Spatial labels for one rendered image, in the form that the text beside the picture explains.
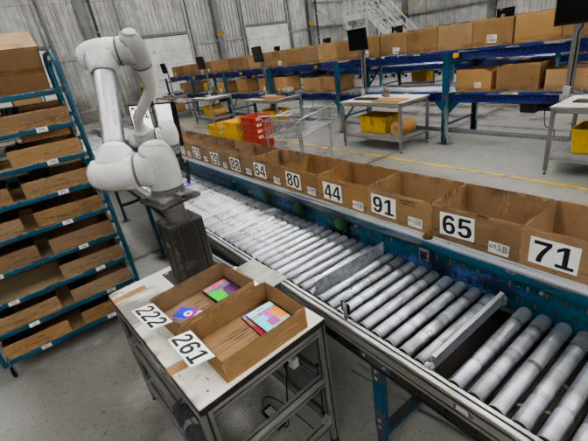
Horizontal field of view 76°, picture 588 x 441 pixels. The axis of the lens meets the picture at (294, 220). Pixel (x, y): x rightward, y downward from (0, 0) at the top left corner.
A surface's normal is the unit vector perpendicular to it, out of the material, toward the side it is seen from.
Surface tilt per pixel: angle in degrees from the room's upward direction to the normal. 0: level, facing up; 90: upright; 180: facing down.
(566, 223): 89
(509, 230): 90
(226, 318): 88
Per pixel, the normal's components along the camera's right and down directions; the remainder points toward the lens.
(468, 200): -0.77, 0.36
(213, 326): 0.64, 0.22
